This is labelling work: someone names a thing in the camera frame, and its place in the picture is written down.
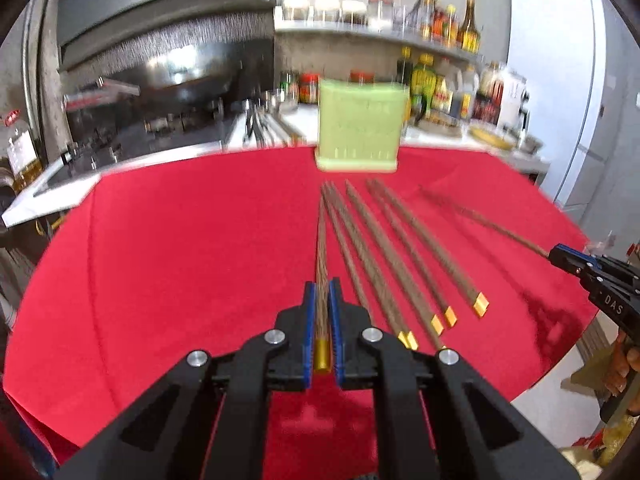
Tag wooden chopstick gold tip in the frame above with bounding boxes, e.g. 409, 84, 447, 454
367, 180, 458, 335
345, 181, 445, 351
367, 180, 445, 348
322, 182, 418, 350
371, 179, 489, 318
321, 183, 371, 313
420, 186, 549, 259
314, 198, 332, 374

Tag person right hand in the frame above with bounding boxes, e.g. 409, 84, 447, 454
603, 330, 640, 396

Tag white rice cooker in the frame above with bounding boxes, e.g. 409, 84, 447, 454
496, 66, 529, 133

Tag yellow bowl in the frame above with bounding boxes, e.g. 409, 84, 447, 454
469, 126, 515, 151

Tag red table cloth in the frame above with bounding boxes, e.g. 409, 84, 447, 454
4, 148, 596, 460

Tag green label bottle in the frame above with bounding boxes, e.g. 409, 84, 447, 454
410, 53, 437, 117

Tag white refrigerator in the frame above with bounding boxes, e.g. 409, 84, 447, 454
508, 0, 606, 209

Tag brown sauce bottle on shelf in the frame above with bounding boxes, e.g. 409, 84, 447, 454
458, 0, 480, 53

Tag green plastic utensil holder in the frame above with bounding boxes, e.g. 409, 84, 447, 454
314, 79, 409, 174

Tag dark soy sauce bottle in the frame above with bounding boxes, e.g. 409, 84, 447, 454
396, 47, 413, 87

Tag cooking oil bottle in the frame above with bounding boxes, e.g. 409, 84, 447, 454
6, 130, 43, 192

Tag black wok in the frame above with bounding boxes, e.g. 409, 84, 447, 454
111, 39, 273, 104

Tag range hood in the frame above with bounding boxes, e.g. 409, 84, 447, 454
49, 0, 277, 61

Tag wall shelf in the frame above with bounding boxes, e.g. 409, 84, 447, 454
274, 20, 485, 65

